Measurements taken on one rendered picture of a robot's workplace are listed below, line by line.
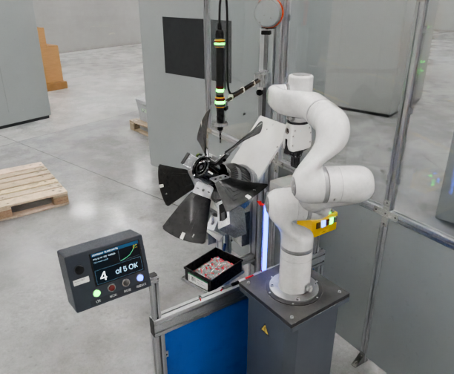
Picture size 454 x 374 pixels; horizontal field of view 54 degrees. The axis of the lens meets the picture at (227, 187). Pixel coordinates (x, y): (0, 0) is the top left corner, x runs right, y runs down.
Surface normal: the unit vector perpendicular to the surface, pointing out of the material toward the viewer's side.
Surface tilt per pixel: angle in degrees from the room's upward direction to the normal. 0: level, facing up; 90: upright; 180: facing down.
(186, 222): 50
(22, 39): 90
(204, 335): 90
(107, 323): 0
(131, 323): 0
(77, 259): 75
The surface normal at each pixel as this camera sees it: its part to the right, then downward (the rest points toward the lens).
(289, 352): -0.16, 0.40
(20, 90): 0.77, 0.26
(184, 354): 0.55, 0.34
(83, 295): 0.54, 0.10
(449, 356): -0.83, 0.23
